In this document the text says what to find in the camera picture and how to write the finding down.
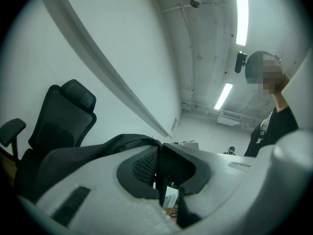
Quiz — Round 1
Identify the long ceiling light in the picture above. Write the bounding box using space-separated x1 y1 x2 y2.
233 0 250 47

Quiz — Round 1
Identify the dark grey bag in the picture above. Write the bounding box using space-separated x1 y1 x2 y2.
36 133 163 203

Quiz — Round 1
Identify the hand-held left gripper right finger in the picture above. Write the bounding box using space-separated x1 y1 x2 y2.
154 142 257 229

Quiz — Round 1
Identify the white ceiling air conditioner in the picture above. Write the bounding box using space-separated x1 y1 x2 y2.
217 110 242 126

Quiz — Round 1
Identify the white ceiling conduit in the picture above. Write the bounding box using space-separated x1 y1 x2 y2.
156 0 196 94

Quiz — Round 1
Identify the black head-worn camera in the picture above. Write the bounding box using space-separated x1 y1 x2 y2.
234 50 248 74

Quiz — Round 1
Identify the person's black shirt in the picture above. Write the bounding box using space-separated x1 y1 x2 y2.
244 105 300 158

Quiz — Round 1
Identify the person's head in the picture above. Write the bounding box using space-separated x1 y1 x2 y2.
245 50 292 114

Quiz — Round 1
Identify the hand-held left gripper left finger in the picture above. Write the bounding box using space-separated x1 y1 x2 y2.
36 144 182 235

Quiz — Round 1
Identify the black mesh office chair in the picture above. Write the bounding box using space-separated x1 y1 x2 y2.
0 79 97 196

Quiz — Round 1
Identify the short ceiling light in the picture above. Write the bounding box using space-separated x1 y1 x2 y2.
214 82 234 111

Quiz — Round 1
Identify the long white wall rail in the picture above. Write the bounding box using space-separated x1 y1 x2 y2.
40 0 176 139

